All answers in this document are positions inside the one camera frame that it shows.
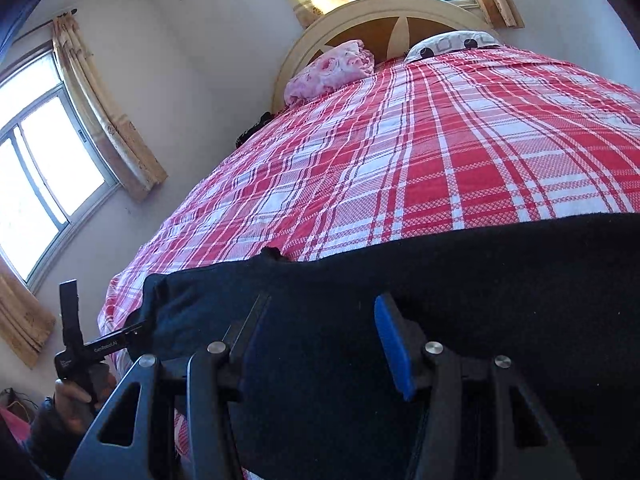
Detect dark curtain rod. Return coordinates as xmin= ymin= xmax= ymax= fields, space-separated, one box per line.
xmin=15 ymin=8 xmax=79 ymax=43

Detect pink floral pillow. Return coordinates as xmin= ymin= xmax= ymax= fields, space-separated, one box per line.
xmin=284 ymin=40 xmax=376 ymax=107

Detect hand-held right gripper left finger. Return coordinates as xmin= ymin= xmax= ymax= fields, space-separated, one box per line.
xmin=65 ymin=292 xmax=272 ymax=480

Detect dark patterned cloth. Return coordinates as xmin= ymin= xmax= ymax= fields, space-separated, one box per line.
xmin=236 ymin=112 xmax=275 ymax=148

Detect red plaid blanket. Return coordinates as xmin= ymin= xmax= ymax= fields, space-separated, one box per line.
xmin=97 ymin=45 xmax=640 ymax=480

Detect person's left forearm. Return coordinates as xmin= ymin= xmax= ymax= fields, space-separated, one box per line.
xmin=22 ymin=396 xmax=96 ymax=479

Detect large sliding window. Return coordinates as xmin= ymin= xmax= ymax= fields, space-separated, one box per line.
xmin=0 ymin=42 xmax=121 ymax=291

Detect person's left hand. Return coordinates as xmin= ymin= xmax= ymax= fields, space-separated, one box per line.
xmin=53 ymin=367 xmax=118 ymax=434

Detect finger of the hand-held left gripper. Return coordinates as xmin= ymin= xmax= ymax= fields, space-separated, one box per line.
xmin=119 ymin=322 xmax=151 ymax=349

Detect cream wooden headboard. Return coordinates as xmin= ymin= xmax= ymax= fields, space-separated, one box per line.
xmin=272 ymin=0 xmax=502 ymax=113

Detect black pants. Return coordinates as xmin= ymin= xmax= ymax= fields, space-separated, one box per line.
xmin=125 ymin=212 xmax=640 ymax=480

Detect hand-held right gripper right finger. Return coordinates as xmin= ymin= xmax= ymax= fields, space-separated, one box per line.
xmin=374 ymin=294 xmax=581 ymax=480

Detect white patterned pillow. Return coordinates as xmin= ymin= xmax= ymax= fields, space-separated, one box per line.
xmin=404 ymin=31 xmax=501 ymax=64

